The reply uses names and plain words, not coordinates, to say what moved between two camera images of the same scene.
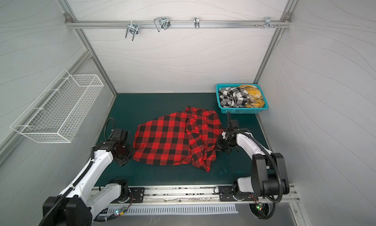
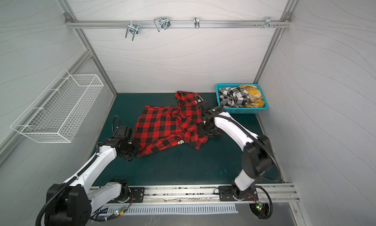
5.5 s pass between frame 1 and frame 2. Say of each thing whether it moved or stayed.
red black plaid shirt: moved
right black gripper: moved
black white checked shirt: stayed
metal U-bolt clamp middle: stayed
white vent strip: stayed
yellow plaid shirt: stayed
